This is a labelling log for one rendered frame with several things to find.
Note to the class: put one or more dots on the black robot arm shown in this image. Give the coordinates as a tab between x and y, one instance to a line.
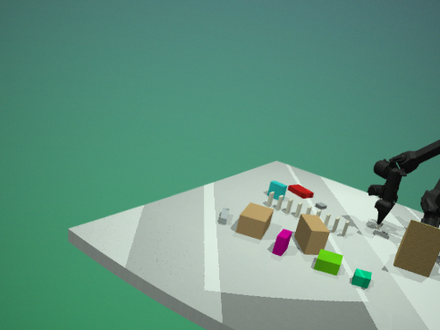
409	161

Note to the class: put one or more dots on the red rectangular block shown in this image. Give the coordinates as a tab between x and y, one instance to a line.
300	191

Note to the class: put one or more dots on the magenta rectangular block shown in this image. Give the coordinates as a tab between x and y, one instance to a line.
282	242

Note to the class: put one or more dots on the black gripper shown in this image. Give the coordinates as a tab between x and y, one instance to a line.
386	203

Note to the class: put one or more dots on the lime green block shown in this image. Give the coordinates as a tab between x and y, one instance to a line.
328	262

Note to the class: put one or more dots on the teal rectangular block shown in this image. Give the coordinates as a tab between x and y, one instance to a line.
279	189
361	278

